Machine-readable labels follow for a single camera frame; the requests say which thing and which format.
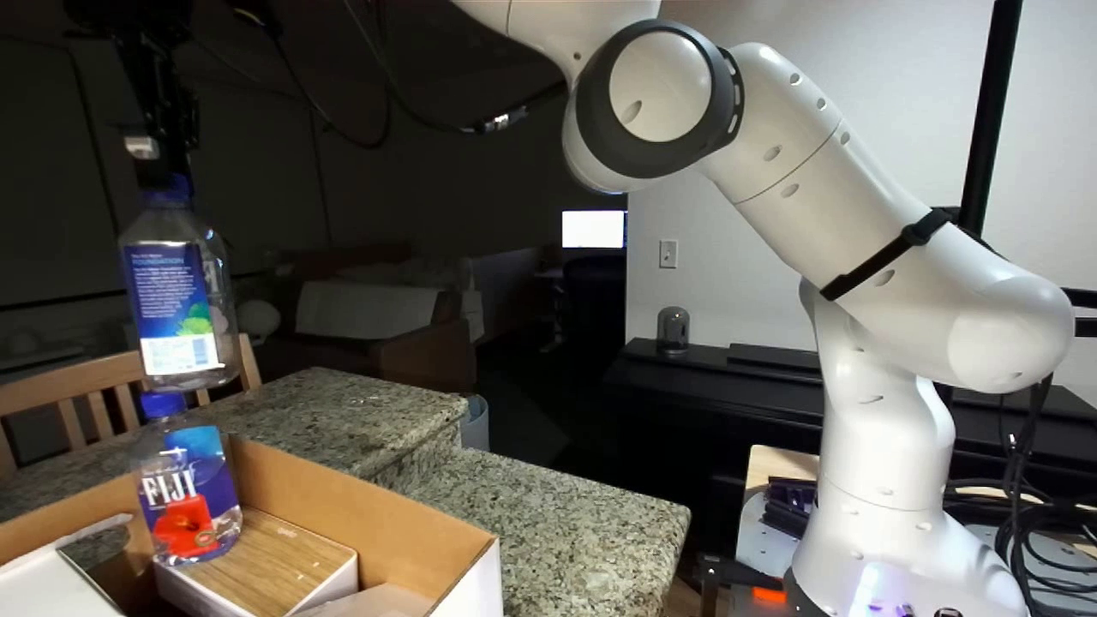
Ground black purple device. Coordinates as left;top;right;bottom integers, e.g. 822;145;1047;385
761;477;819;538

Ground grey trash bin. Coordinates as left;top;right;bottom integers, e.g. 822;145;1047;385
459;390;494;455

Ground wooden slatted chair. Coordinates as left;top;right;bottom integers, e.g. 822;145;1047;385
0;331;264;477

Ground black floor cable bundle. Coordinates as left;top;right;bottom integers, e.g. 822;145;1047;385
947;374;1097;617

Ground lit computer monitor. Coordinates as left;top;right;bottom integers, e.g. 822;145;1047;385
558;204;630;252

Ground wood topped white box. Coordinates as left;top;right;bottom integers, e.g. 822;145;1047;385
152;508;360;617

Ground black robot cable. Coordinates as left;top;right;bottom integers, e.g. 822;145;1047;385
225;0;569;151

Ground grey cylinder speaker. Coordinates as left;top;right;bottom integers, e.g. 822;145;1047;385
654;301;693;350

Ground white flat panel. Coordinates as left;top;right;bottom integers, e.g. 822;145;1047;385
0;511;136;617

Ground beige packing paper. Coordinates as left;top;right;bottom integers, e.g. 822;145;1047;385
301;583;440;617

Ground white round object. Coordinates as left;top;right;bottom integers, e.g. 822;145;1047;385
229;298;284;342

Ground black low cabinet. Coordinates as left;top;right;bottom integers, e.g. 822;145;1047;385
595;337;1097;550

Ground brown cardboard box white flaps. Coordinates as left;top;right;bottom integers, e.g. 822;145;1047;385
292;278;477;390

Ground black flat device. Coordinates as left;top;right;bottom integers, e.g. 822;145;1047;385
728;339;830;374

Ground Fiji water bottle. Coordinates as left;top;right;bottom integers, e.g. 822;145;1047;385
115;180;241;398
132;390;246;569

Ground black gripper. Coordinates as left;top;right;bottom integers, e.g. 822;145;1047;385
106;29;205;195

